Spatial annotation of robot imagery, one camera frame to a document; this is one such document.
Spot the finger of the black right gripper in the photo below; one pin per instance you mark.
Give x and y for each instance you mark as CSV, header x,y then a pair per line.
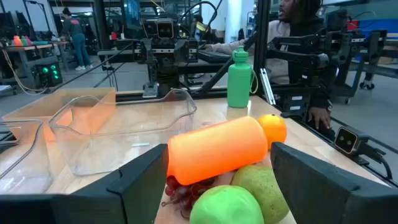
x,y
139,51
193,50

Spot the orange fruit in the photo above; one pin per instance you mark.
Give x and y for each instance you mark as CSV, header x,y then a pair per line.
x,y
273,130

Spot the orange plastic bottle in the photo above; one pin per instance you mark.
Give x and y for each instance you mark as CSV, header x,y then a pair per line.
x,y
217,149

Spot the person's hand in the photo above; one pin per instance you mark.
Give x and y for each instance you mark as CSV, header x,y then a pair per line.
x,y
320,116

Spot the green pear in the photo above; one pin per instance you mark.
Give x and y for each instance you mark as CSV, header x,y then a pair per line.
x,y
261,193

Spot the person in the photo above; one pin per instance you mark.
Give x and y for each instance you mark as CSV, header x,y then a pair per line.
x,y
280,62
74,40

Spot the clear plastic bin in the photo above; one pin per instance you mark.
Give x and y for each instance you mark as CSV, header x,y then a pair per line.
x,y
28,174
124,140

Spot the small grey depth camera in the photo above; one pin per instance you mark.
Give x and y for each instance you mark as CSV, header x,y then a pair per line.
x,y
348,140

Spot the green apple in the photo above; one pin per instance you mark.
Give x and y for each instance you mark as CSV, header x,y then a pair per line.
x,y
224,207

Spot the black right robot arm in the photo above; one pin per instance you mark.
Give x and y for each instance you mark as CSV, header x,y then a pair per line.
x,y
166,77

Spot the red grape bunch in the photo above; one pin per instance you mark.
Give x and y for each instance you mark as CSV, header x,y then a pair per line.
x,y
182,194

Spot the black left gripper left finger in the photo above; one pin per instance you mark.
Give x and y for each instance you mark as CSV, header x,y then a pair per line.
x,y
140,186

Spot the black box with green lights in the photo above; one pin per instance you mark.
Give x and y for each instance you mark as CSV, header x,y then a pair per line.
x,y
48,74

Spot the green plastic bottle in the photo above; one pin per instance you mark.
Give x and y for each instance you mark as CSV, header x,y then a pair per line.
x,y
238,81

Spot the wooden workbench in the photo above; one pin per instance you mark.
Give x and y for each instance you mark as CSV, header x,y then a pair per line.
x,y
31,48

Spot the black keyboard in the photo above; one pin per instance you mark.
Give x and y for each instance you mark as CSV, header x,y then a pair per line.
x,y
214,56

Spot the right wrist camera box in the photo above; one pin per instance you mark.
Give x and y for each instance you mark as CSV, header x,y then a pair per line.
x,y
164,29

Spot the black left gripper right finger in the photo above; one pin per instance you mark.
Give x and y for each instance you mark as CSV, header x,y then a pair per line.
x,y
311,186

